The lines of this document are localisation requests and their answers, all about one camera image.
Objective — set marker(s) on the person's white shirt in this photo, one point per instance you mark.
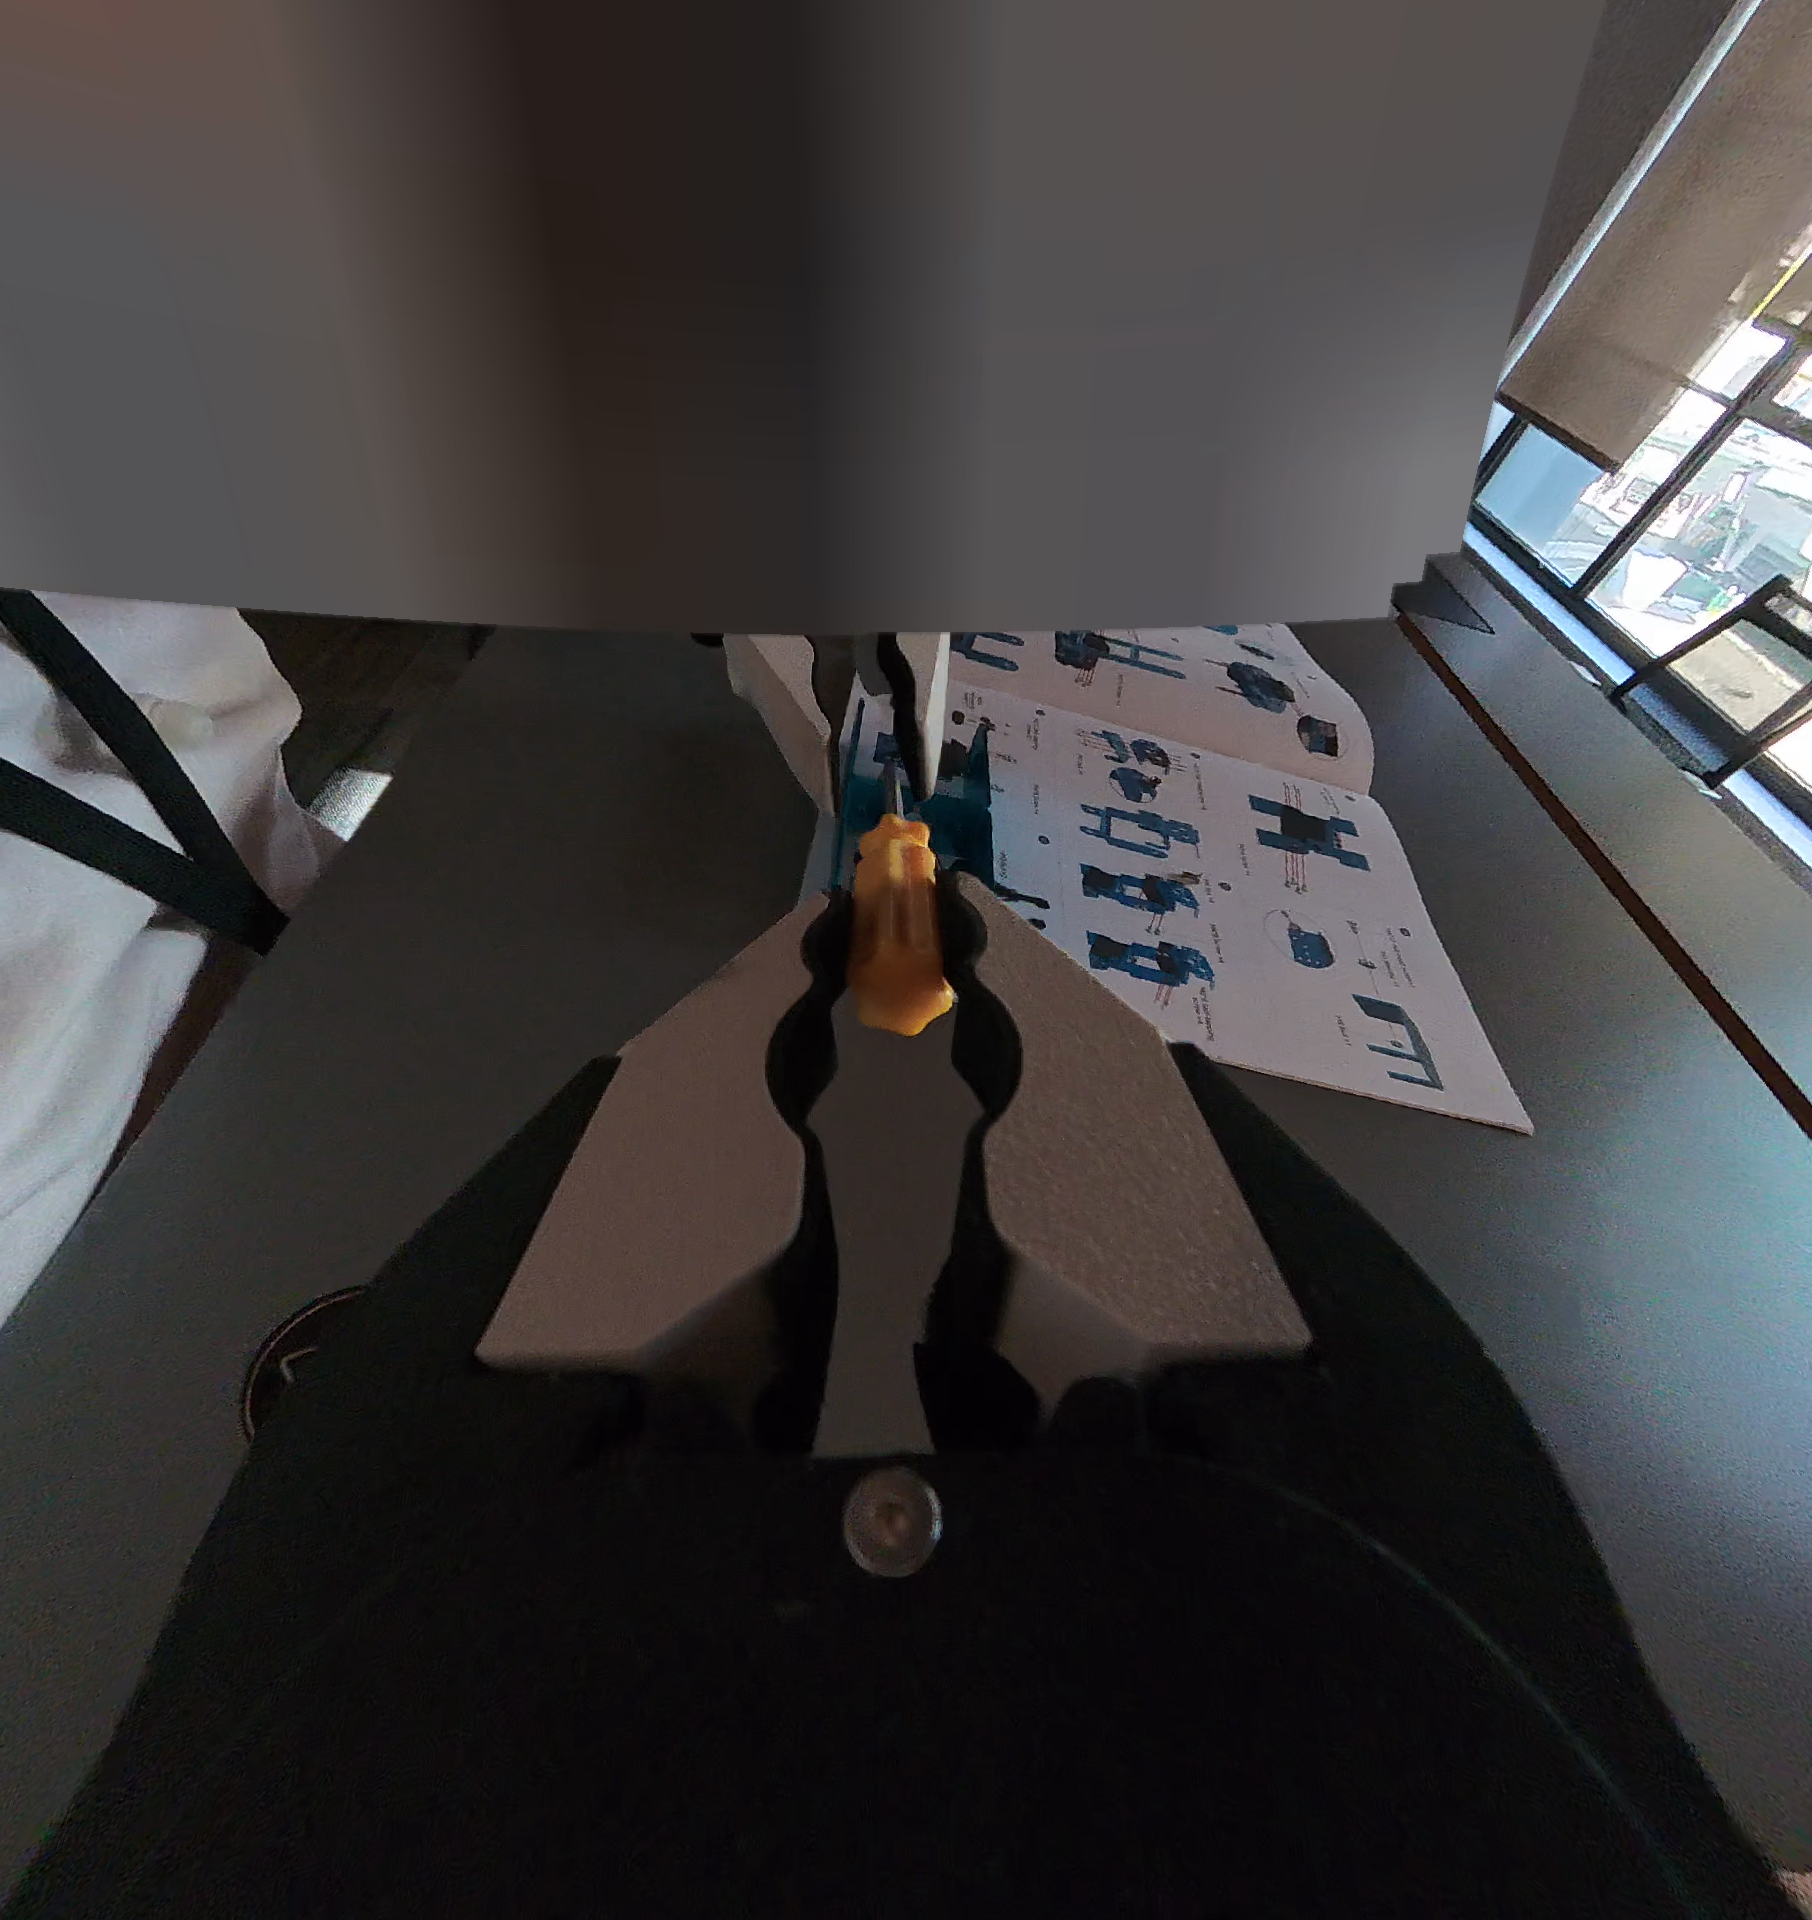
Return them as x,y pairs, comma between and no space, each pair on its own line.
36,1050

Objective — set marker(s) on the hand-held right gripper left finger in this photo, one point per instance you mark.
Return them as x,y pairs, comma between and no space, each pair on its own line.
650,1200

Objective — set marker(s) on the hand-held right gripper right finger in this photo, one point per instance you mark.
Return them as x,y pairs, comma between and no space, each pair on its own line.
1130,1200

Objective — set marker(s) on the beige roller blind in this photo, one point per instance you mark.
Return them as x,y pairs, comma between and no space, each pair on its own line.
1670,271

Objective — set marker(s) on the white assembly instruction booklet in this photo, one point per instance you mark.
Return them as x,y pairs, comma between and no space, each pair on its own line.
1296,991

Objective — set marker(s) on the black metal frame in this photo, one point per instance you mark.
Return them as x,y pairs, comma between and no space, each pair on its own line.
1695,639

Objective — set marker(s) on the teal metal bracket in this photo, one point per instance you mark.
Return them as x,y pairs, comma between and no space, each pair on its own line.
854,781

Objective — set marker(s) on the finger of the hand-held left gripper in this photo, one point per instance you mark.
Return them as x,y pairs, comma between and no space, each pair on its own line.
929,704
779,690

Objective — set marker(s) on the window with dark frame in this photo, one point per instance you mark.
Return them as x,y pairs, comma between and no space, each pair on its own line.
1717,511

